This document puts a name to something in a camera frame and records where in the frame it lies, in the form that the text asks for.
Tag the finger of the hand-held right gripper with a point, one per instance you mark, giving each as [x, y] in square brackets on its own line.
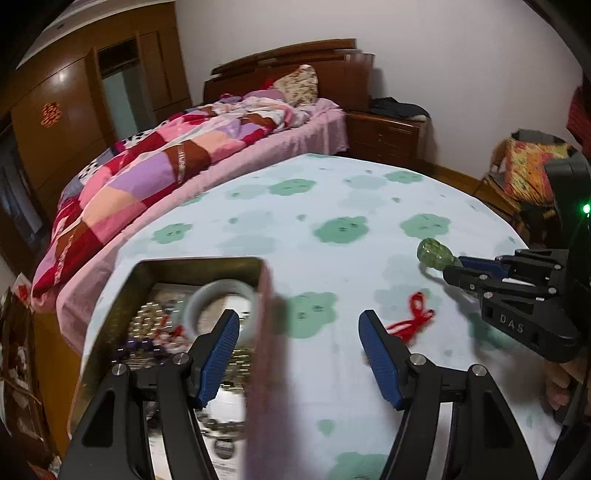
[480, 264]
[464, 276]

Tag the wooden nightstand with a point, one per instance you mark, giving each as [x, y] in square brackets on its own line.
[383, 134]

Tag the red cloth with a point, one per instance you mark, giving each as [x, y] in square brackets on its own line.
[579, 115]

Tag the orange patterned cushion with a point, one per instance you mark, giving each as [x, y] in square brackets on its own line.
[526, 170]

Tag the patchwork quilt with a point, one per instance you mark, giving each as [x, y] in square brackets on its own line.
[138, 175]

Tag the pale green patterned tablecloth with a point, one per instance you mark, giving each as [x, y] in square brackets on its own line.
[323, 198]

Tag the red paper decoration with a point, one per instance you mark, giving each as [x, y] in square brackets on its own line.
[49, 114]

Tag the wooden wardrobe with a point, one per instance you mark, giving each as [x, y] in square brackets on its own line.
[60, 83]

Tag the wooden headboard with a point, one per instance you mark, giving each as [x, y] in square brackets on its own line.
[346, 78]

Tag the cardboard boxes with clutter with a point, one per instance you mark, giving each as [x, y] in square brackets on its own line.
[21, 369]

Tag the metal tin box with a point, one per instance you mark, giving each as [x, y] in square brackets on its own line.
[272, 369]

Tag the dark clothes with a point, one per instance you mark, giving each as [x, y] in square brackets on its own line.
[397, 108]

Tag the pale jade bangle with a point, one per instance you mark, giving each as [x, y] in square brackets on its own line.
[189, 314]

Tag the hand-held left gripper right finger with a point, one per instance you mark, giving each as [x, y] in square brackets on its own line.
[381, 360]

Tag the rattan chair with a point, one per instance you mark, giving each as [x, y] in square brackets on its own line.
[489, 189]

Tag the floral pillow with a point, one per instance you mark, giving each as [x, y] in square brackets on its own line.
[298, 85]

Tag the bed with pink sheet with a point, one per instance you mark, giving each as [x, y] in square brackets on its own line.
[323, 121]

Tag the person's right hand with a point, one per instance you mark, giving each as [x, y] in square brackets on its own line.
[558, 383]

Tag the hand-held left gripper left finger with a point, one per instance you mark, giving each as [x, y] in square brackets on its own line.
[217, 360]

